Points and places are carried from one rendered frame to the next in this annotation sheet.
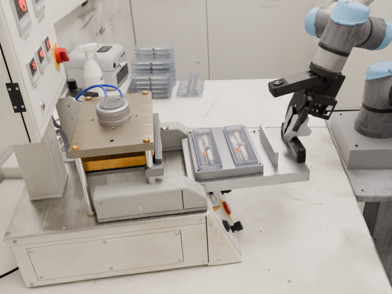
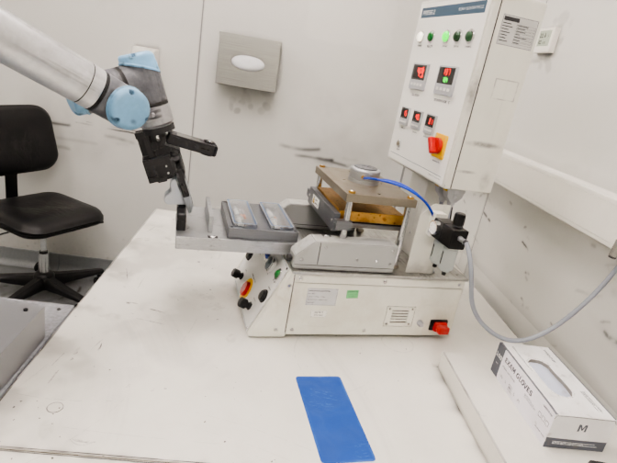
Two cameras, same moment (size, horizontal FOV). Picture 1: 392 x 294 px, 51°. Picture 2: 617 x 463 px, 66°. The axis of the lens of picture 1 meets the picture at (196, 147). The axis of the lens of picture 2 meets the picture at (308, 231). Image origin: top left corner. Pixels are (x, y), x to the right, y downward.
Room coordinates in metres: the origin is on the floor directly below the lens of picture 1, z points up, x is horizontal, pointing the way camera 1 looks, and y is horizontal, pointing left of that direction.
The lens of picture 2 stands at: (2.02, -0.20, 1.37)
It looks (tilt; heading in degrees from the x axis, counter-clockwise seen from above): 19 degrees down; 167
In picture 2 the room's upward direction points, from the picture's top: 10 degrees clockwise
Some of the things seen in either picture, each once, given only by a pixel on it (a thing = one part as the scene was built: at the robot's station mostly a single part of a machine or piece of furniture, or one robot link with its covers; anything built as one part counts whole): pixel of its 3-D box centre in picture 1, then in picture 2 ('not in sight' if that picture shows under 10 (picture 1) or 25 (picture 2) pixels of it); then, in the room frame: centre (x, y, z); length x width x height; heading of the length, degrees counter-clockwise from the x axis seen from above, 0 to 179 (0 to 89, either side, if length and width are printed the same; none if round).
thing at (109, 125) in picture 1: (103, 124); (375, 194); (0.90, 0.22, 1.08); 0.31 x 0.24 x 0.13; 5
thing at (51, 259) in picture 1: (133, 202); (342, 280); (0.90, 0.18, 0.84); 0.53 x 0.37 x 0.17; 95
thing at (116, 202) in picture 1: (151, 198); (314, 214); (0.75, 0.11, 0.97); 0.25 x 0.05 x 0.07; 95
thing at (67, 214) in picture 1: (112, 181); (361, 247); (0.88, 0.22, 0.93); 0.46 x 0.35 x 0.01; 95
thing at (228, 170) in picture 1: (222, 151); (257, 220); (0.90, -0.07, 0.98); 0.20 x 0.17 x 0.03; 5
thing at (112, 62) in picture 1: (98, 66); not in sight; (1.89, 0.44, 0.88); 0.25 x 0.20 x 0.17; 78
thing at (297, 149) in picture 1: (292, 140); (181, 211); (0.91, -0.25, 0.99); 0.15 x 0.02 x 0.04; 5
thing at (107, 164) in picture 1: (118, 132); (360, 198); (0.89, 0.19, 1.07); 0.22 x 0.17 x 0.10; 5
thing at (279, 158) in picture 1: (240, 153); (238, 223); (0.90, -0.12, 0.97); 0.30 x 0.22 x 0.08; 95
